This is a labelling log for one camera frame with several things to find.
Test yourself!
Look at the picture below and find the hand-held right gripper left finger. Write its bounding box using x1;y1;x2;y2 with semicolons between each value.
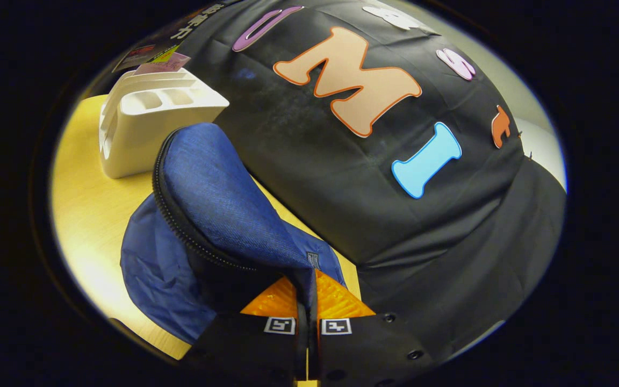
181;276;309;387

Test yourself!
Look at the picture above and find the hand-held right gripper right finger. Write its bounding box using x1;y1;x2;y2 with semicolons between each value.
308;269;435;387

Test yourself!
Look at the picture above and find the blue fabric schoolbag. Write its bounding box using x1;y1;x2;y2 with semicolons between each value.
120;123;349;346

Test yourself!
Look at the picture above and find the white plastic bookshelf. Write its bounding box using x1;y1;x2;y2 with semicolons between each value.
99;67;230;179

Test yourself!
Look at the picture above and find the pink cover book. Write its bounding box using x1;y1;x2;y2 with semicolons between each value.
135;52;191;76

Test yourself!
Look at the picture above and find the black backdrop cloth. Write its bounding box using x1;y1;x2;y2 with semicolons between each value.
181;0;567;366

